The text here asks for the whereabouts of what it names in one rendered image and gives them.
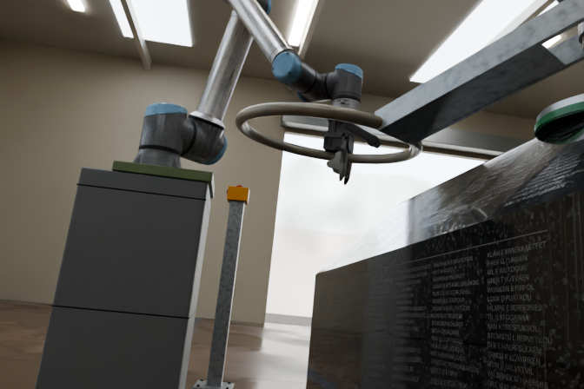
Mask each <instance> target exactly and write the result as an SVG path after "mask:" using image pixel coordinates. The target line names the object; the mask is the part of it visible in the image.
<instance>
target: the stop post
mask: <svg viewBox="0 0 584 389"><path fill-rule="evenodd" d="M227 200H228V202H229V203H230V204H229V217H228V223H227V230H226V237H225V243H224V250H223V257H222V269H221V276H220V283H219V289H218V296H217V302H216V315H215V322H214V329H213V335H212V342H211V348H210V356H209V368H208V375H207V380H203V379H201V380H198V381H197V382H196V383H195V384H194V386H193V388H192V389H233V386H234V383H230V382H228V383H227V382H222V379H223V372H224V365H225V358H226V351H227V344H228V337H229V323H230V316H231V309H232V302H233V295H234V288H235V281H236V268H237V261H238V254H239V247H240V239H241V232H242V219H243V212H244V204H245V205H248V204H249V188H242V187H234V186H229V188H228V194H227Z"/></svg>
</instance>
